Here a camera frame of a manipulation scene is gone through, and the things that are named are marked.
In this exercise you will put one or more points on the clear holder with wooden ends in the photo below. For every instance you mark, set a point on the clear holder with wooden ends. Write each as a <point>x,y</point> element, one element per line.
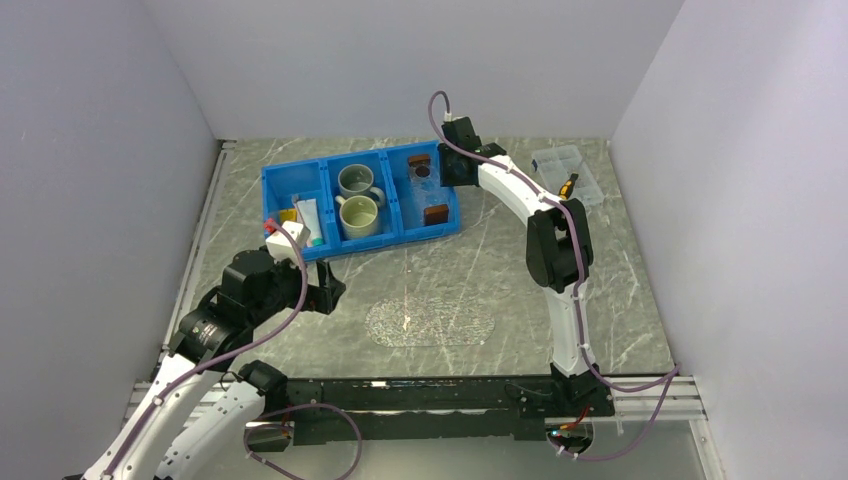
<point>430,198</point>

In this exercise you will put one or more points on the yellow toothpaste tube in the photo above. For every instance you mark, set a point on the yellow toothpaste tube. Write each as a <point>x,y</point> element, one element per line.
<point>288,215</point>

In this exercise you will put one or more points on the clear plastic organizer box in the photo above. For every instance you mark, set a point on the clear plastic organizer box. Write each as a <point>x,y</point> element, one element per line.
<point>557,165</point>

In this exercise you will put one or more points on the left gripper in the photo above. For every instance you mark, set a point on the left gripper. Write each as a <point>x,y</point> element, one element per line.
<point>323,297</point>

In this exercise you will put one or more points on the white toothpaste tube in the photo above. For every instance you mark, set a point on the white toothpaste tube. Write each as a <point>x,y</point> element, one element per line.
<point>309,216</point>

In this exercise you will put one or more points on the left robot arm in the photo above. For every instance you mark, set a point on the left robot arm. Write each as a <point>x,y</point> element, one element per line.
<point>158,441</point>

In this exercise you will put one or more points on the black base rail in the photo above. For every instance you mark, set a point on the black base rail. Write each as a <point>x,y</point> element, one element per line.
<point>316,411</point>

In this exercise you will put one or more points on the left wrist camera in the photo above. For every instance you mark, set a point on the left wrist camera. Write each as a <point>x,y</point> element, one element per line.
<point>286,241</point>

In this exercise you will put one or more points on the green ceramic mug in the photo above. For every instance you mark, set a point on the green ceramic mug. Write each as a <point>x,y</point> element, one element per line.
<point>359,216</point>

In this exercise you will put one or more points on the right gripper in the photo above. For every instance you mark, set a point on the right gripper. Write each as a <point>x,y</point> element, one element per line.
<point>446,178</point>

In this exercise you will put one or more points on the blue three-compartment bin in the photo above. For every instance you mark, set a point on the blue three-compartment bin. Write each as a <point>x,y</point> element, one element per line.
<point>317,179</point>

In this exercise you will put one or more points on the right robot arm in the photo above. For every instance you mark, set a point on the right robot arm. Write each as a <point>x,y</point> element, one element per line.
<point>558,255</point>

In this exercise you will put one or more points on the grey ceramic mug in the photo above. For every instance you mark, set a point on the grey ceramic mug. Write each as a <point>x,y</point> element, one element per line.
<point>359,180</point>

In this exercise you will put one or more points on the yellow black screwdriver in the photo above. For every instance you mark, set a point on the yellow black screwdriver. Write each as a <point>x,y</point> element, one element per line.
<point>566,190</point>

